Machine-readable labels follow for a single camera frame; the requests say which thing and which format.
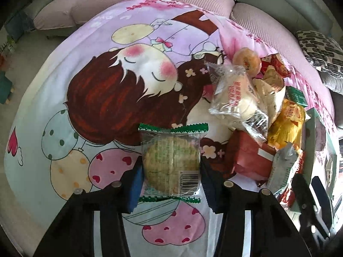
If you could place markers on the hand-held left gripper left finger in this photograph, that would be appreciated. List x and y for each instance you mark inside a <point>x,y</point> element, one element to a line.
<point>135,184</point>

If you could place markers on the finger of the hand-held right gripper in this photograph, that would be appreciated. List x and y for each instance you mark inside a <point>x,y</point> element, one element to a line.
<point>302,192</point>
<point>323,192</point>

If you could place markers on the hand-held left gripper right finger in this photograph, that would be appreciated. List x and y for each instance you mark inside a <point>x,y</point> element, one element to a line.
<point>211,188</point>

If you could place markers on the silver green snack packet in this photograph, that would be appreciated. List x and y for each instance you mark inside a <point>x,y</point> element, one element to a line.
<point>284,166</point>

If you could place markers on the green-edged clear rice cracker packet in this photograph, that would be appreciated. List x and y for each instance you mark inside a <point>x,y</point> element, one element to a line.
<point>171,160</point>

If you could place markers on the red-brown snack packet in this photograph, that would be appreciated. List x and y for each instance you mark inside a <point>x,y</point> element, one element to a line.
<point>249,158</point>

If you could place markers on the teal cardboard box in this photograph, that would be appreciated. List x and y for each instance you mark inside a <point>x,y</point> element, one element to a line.
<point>312,139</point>

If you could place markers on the yellow bread packet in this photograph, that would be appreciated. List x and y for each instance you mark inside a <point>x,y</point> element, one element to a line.
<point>286,125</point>

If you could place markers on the clear steamed cake packet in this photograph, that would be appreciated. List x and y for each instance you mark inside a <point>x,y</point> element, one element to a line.
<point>235,96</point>

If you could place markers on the beige snack packet with barcode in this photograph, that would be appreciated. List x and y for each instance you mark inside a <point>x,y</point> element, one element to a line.
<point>270,99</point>

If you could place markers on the grey pillow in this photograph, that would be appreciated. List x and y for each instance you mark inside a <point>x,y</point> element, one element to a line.
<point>335,83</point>

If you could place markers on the small pale yellow snack packet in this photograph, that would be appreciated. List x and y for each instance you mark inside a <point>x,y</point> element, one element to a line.
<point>269,76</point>

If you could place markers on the red cartoon snack packet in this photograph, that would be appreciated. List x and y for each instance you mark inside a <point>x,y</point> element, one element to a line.
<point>276,67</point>

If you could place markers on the printed cartoon blanket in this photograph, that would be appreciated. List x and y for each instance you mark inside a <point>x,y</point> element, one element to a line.
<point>107,59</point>

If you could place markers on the orange round bread packet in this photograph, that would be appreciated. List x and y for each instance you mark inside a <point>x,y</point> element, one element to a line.
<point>245,59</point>

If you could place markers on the black white patterned pillow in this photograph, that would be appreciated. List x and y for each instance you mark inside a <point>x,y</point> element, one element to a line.
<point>319,48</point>

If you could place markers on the teal stool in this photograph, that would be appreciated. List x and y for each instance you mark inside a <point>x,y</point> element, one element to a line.
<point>5,85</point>

